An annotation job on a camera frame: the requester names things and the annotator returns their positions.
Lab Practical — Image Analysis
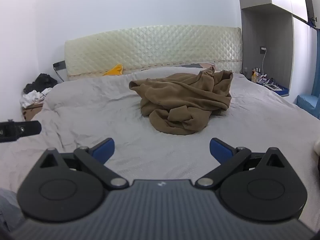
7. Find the blue curtain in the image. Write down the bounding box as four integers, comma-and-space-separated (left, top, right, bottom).
311, 27, 320, 98

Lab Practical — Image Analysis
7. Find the yellow cloth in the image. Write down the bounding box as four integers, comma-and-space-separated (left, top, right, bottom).
102, 64, 125, 77

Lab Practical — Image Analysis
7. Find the white charger cable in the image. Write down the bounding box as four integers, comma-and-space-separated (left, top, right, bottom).
260, 51, 268, 82

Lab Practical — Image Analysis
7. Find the pink pillow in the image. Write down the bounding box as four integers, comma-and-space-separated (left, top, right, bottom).
192, 63, 217, 70

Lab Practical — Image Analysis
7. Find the cardboard box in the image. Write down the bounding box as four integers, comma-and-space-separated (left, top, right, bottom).
21, 102, 44, 122

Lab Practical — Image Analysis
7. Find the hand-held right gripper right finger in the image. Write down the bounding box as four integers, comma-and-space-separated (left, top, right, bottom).
195, 137, 287, 190

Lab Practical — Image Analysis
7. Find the blue cushioned seat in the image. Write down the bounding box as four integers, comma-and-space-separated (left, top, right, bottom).
297, 94, 320, 120

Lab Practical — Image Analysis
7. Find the person's leg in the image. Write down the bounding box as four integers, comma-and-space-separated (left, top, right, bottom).
0, 189, 25, 233

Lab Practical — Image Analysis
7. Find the black clothes pile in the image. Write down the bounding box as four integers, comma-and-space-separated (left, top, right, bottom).
24, 73, 58, 94

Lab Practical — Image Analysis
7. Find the blue tray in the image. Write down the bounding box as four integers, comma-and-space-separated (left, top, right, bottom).
261, 78, 290, 97

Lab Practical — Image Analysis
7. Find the brown zip hoodie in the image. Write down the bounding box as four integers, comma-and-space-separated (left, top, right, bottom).
129, 66, 234, 136

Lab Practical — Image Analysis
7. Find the white clothes pile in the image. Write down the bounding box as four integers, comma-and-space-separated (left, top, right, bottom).
20, 87, 53, 108

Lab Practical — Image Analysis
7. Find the cream quilted headboard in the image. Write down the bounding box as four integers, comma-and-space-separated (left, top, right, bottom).
64, 25, 243, 82

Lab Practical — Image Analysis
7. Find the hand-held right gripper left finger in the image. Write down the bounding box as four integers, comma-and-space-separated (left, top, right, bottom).
39, 137, 129, 190

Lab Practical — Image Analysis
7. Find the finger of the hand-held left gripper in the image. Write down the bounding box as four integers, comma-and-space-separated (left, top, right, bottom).
15, 120, 42, 138

